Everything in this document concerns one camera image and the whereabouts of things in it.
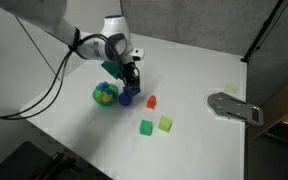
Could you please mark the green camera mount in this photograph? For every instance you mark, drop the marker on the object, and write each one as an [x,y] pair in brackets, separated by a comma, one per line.
[113,69]

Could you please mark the black vertical pole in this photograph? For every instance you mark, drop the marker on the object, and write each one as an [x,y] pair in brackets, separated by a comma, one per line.
[264,30]

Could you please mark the black equipment in corner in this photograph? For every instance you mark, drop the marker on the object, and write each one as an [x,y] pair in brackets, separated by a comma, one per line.
[28,162]

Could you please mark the green bowl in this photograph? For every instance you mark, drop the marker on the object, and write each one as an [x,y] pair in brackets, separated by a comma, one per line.
[114,91]

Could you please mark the light blue block in bowl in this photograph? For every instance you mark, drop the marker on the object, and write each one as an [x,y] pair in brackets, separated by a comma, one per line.
[104,87]

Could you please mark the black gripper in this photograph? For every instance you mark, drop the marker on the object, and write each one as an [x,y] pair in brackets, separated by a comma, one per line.
[131,78]

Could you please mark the orange block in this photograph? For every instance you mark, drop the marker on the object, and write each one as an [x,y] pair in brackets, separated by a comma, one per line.
[151,102]

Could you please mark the purple round block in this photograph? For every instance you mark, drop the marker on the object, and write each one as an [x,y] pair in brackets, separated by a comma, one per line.
[124,99]

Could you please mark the green cube block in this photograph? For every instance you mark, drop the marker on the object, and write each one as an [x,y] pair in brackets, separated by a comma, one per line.
[146,127]

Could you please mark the wooden toy shelf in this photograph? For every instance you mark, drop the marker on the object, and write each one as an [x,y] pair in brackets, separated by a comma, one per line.
[274,111]

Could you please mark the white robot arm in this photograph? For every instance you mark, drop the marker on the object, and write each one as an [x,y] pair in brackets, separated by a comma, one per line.
[113,43]

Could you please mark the lime green block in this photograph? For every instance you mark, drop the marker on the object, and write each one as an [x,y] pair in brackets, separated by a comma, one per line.
[165,123]

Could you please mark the yellow round block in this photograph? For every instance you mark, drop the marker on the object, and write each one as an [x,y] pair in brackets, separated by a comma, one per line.
[105,98]

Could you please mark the grey metal mounting plate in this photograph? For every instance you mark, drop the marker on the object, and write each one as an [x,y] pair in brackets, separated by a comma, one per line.
[228,106]

